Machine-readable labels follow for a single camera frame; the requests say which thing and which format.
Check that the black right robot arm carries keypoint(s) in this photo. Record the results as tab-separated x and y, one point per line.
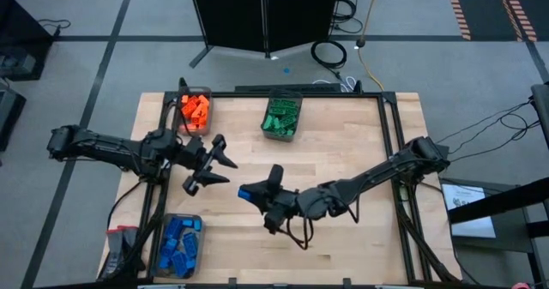
377	173

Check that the black equipment case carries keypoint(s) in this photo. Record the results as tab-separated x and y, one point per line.
10	113

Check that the grey plastic bin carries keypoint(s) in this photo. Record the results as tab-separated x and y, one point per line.
281	139

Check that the black side desk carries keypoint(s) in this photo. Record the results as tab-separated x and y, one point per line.
493	201

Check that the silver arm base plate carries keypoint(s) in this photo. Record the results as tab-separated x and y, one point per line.
391	157

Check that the black flat bar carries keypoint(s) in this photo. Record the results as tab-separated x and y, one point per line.
257	87

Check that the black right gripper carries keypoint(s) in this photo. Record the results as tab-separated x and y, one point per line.
283	203

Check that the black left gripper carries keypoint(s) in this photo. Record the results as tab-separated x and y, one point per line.
193	156

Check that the pink tape roll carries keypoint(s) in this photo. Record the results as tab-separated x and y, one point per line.
521	286

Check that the blue 2x4 toy brick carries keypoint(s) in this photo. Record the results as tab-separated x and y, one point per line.
173	228
190	242
180	264
169	246

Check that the black cabinet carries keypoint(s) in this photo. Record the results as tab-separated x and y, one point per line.
21	36

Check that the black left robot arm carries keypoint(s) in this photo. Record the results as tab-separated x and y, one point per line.
107	147

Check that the black folding partition screen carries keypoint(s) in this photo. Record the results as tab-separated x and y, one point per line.
257	14

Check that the grey post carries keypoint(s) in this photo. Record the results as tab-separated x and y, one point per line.
541	117

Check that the white paper sheet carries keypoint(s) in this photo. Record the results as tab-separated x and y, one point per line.
472	229

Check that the grey mesh bin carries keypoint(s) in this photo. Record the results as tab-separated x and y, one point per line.
156	274
201	133

